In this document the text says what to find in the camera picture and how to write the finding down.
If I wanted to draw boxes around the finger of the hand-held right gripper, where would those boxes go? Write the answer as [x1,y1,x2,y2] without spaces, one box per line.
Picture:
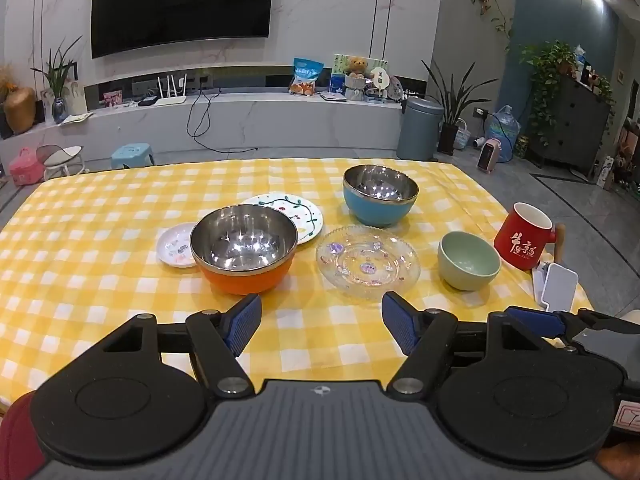
[505,306,640,343]

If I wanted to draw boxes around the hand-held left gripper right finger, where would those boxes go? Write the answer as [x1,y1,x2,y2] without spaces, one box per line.
[381,291,547,397]

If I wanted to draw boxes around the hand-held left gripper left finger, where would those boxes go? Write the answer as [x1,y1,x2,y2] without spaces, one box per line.
[96,293,264,397]

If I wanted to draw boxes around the orange steel bowl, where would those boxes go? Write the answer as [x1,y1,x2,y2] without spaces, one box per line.
[189,204,300,296]

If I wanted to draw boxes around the clear glass plate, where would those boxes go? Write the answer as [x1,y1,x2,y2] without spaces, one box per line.
[315,226,421,302]

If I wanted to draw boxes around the green ceramic bowl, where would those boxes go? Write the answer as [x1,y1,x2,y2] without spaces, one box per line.
[437,231,502,292]

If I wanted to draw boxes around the small white sticker plate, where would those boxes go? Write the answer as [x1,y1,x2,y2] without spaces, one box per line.
[156,222,201,269]

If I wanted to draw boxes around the blue steel bowl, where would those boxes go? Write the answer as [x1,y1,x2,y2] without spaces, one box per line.
[342,164,420,227]

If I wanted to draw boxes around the white vine-painted plate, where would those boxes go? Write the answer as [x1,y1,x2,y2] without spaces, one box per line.
[241,193,325,247]

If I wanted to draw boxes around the white rectangular plastic object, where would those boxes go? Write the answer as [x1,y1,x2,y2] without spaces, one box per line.
[531,262,580,314]

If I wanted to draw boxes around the red mug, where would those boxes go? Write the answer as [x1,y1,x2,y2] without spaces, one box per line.
[494,202,557,271]

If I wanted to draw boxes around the yellow checked tablecloth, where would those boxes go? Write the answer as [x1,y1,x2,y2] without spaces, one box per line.
[0,157,596,411]

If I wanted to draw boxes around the pink space heater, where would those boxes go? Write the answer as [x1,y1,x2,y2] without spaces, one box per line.
[476,137,503,175]

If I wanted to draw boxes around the blue water jug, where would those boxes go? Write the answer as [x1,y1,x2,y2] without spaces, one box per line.
[487,105,521,164]

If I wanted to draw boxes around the grey trash can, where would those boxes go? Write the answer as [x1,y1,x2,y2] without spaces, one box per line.
[396,96,445,162]

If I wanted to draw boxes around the woven basket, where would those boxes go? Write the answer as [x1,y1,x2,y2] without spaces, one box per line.
[452,118,474,150]

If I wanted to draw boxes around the dark grey cabinet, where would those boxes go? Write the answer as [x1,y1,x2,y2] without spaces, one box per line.
[527,75,614,179]

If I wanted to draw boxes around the light blue stool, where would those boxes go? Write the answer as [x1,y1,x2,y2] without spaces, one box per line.
[111,143,154,170]

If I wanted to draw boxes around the long-leaf potted plant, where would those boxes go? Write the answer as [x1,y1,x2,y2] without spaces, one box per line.
[421,60,494,156]

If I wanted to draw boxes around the white router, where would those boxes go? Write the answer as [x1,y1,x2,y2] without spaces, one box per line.
[154,73,189,106]

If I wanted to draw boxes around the baby rocker seat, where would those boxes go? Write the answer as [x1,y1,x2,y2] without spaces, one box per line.
[36,143,86,181]

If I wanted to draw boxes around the trailing pothos plant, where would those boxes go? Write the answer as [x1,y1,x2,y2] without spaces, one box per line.
[519,40,616,147]

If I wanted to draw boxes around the teddy bear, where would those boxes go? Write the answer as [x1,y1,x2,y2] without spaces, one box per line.
[345,55,371,102]

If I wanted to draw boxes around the blue snack bag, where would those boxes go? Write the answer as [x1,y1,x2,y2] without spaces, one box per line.
[288,57,325,96]

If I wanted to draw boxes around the red cloth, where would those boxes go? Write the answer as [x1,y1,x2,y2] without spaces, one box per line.
[0,399,47,480]

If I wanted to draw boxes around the green picture box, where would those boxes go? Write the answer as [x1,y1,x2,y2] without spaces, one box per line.
[329,53,389,96]

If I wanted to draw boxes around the pink box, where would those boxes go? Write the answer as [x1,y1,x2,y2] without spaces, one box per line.
[9,147,45,187]

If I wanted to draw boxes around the plant in blue vase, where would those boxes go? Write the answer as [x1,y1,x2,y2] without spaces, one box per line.
[31,35,84,124]

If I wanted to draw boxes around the gold vase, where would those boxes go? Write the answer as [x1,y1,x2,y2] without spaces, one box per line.
[4,86,37,134]

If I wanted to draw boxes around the dried flower bunch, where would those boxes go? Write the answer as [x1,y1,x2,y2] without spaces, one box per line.
[0,64,22,104]

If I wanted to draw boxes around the black cable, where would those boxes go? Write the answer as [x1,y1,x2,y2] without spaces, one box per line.
[187,86,259,154]

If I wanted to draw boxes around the black wall television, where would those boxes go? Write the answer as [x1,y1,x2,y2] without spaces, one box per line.
[90,0,277,60]

